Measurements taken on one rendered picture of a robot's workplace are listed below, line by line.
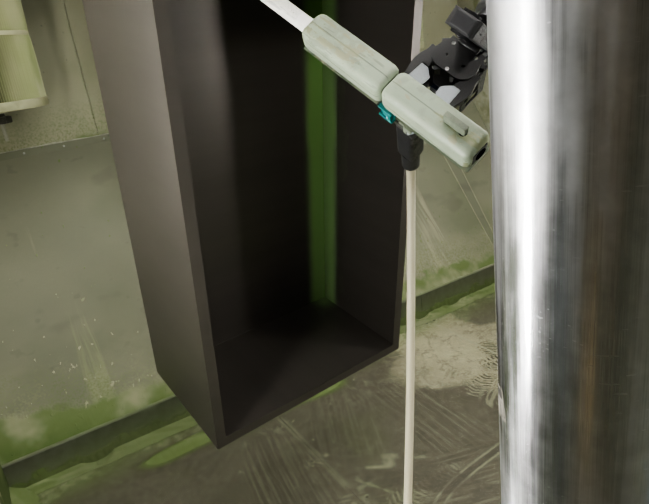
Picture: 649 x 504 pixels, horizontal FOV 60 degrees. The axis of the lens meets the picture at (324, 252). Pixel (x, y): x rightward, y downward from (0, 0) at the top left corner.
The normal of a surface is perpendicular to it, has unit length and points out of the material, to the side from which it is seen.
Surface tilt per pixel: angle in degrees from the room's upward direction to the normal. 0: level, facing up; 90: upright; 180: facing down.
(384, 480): 0
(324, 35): 53
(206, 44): 102
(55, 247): 57
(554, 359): 91
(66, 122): 90
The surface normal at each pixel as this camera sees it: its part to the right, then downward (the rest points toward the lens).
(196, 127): 0.62, 0.38
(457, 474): -0.13, -0.93
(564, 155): -0.64, 0.35
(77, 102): 0.52, 0.22
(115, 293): 0.36, -0.32
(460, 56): -0.15, -0.26
